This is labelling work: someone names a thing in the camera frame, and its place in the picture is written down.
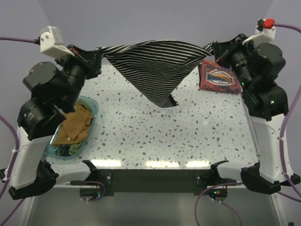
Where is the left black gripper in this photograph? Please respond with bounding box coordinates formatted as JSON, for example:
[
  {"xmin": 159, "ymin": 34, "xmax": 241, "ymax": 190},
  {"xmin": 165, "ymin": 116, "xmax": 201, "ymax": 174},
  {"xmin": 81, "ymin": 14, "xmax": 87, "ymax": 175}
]
[{"xmin": 55, "ymin": 43, "xmax": 104, "ymax": 109}]

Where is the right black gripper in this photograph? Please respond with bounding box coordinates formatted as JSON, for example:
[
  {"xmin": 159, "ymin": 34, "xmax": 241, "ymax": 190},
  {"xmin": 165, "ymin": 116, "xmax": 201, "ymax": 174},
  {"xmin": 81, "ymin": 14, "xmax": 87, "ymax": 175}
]
[{"xmin": 212, "ymin": 33, "xmax": 257, "ymax": 90}]

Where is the red tank top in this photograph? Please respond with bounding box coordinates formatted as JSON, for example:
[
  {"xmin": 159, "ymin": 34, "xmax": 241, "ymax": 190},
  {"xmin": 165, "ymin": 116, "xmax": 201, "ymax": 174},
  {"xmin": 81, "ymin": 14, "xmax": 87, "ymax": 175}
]
[{"xmin": 198, "ymin": 59, "xmax": 242, "ymax": 94}]

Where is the black white striped tank top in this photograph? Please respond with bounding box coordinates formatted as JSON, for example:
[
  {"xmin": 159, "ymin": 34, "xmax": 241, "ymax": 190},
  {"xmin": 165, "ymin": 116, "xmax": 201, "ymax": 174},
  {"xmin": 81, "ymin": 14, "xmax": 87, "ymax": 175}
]
[{"xmin": 96, "ymin": 40, "xmax": 214, "ymax": 108}]

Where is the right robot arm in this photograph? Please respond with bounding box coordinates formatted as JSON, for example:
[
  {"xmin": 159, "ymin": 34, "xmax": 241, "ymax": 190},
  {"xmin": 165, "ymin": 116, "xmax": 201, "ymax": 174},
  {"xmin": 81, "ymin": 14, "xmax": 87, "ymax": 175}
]
[{"xmin": 209, "ymin": 34, "xmax": 301, "ymax": 194}]

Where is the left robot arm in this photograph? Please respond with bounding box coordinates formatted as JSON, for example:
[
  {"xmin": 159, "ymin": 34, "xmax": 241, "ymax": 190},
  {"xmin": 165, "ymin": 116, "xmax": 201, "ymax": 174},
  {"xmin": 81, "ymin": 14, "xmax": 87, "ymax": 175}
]
[{"xmin": 0, "ymin": 45, "xmax": 103, "ymax": 200}]

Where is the mustard yellow tank top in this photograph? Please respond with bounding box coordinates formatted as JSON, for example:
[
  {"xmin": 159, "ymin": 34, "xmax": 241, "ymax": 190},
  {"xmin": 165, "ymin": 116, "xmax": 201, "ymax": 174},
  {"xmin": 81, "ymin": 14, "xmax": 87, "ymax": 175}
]
[{"xmin": 53, "ymin": 104, "xmax": 94, "ymax": 146}]

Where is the teal plastic basket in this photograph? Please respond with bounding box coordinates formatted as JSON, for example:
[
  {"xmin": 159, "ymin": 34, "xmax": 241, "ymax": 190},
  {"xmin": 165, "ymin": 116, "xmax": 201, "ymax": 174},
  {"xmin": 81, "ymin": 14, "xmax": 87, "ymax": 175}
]
[{"xmin": 44, "ymin": 96, "xmax": 99, "ymax": 159}]

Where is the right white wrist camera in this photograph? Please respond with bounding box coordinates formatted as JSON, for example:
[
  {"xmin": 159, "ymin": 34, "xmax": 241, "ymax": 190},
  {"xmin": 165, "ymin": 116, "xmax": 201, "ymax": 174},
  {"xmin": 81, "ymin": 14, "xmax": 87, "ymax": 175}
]
[{"xmin": 242, "ymin": 18, "xmax": 276, "ymax": 47}]

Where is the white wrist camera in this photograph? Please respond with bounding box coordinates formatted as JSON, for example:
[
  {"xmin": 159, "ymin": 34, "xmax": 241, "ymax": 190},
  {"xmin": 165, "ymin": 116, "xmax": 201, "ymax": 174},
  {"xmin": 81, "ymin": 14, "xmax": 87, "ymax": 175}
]
[
  {"xmin": 40, "ymin": 26, "xmax": 74, "ymax": 59},
  {"xmin": 242, "ymin": 18, "xmax": 276, "ymax": 47}
]

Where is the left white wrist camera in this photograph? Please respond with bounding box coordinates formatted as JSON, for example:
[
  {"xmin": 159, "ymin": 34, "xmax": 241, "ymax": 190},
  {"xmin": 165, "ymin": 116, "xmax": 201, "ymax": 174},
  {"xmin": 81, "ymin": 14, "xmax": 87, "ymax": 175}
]
[{"xmin": 40, "ymin": 26, "xmax": 74, "ymax": 59}]

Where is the aluminium frame rail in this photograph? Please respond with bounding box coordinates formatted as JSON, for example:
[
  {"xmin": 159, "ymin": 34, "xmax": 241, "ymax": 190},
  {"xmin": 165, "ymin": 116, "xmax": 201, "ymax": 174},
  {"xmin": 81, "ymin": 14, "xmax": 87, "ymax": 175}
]
[{"xmin": 241, "ymin": 95, "xmax": 260, "ymax": 161}]

